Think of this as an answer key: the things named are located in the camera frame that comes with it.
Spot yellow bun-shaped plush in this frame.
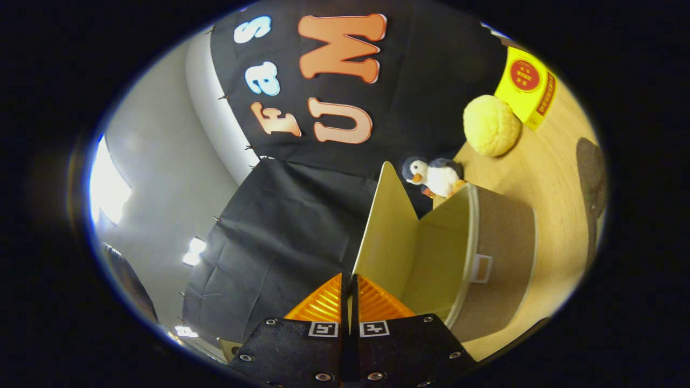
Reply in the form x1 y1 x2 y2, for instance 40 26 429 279
463 95 522 157

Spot penguin plush toy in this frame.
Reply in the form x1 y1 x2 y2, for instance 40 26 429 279
402 156 466 199

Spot brown fabric storage box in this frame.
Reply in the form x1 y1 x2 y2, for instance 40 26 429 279
353 161 538 343

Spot yellow book with red circle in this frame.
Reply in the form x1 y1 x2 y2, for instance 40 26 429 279
494 46 557 131

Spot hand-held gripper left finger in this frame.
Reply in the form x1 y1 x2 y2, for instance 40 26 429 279
226 272 351 388

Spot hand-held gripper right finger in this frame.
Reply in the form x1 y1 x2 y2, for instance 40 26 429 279
350 274 478 388

